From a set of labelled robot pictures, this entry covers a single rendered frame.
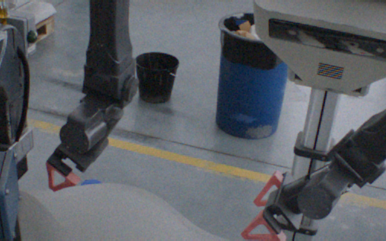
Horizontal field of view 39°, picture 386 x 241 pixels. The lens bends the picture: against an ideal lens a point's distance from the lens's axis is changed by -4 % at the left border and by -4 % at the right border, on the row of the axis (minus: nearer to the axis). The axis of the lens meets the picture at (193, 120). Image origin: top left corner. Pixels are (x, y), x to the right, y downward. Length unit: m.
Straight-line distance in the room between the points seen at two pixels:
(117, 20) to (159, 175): 2.20
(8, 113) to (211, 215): 1.70
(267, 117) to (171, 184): 0.76
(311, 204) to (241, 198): 2.02
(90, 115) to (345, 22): 0.55
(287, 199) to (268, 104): 2.34
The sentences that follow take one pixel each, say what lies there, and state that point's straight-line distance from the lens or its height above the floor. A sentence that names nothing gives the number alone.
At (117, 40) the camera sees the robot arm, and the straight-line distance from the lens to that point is 0.86.
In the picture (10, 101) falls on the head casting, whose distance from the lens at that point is 1.21.
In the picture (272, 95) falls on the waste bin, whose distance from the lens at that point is 3.27.
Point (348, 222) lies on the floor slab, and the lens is 2.88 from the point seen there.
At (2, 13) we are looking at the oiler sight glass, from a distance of 1.16.
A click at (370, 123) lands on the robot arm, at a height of 1.34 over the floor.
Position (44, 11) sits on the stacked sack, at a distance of 4.64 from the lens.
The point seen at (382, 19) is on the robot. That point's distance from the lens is 1.17.
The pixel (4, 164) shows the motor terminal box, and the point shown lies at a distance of 0.76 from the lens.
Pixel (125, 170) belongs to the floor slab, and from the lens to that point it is 3.02.
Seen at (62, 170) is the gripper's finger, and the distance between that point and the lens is 0.99.
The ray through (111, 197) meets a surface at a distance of 1.20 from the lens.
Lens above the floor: 1.73
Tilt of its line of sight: 30 degrees down
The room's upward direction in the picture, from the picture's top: 5 degrees clockwise
